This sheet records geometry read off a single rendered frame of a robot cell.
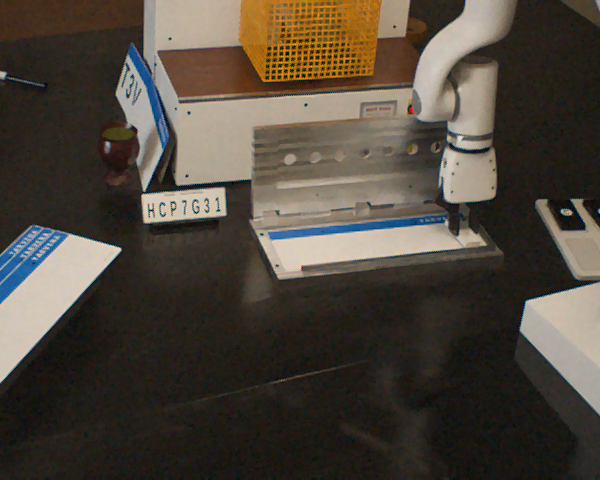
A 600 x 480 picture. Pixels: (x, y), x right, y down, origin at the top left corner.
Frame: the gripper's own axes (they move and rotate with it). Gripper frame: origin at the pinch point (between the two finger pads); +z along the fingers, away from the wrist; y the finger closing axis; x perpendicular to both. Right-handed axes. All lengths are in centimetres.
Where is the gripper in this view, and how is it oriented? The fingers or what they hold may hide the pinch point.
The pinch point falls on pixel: (464, 223)
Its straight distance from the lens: 243.2
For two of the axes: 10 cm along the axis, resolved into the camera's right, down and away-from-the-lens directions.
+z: -0.2, 9.3, 3.7
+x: -3.0, -3.6, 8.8
